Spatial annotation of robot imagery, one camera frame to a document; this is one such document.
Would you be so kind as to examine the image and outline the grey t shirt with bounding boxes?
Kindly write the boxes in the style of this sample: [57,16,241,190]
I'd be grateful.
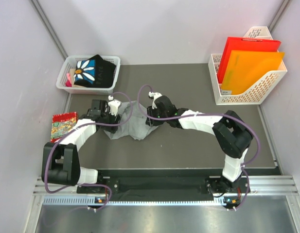
[104,101,158,140]

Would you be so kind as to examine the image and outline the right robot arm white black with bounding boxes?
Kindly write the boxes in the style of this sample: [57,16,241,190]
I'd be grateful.
[146,92,253,196]

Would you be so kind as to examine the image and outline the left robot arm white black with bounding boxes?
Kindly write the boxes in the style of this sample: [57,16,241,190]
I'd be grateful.
[41,99,122,193]

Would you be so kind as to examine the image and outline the black daisy print t shirt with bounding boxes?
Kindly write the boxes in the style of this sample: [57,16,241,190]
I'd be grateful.
[74,55,116,88]

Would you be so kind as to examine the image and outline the red green patterned book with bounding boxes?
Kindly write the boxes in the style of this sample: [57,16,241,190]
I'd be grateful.
[50,112,78,142]

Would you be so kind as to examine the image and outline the pink beige folded cloths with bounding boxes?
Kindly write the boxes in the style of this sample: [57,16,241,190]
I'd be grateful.
[65,68,75,87]

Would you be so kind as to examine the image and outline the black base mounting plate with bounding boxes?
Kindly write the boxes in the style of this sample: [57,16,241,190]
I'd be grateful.
[76,168,251,202]

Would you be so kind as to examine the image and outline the white plastic basket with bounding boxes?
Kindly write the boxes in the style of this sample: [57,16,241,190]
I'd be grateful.
[56,54,121,95]

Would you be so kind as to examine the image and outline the orange folder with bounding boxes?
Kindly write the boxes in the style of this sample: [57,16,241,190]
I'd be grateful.
[221,50,285,95]

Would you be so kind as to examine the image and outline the white file organizer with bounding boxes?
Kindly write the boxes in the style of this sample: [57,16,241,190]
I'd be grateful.
[208,26,287,105]

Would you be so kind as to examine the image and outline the red folder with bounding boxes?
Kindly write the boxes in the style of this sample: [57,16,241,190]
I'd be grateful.
[216,36,282,84]

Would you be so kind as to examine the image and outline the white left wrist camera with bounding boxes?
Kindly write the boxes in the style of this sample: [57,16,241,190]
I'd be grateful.
[108,95,122,117]

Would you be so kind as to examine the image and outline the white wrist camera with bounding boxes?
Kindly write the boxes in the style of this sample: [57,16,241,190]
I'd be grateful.
[108,95,122,117]
[148,91,162,109]

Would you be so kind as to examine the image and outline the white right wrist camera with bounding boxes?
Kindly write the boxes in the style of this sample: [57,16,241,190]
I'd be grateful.
[148,91,162,109]

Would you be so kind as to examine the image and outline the grey slotted cable duct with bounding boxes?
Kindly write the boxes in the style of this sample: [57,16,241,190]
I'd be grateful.
[43,196,226,206]

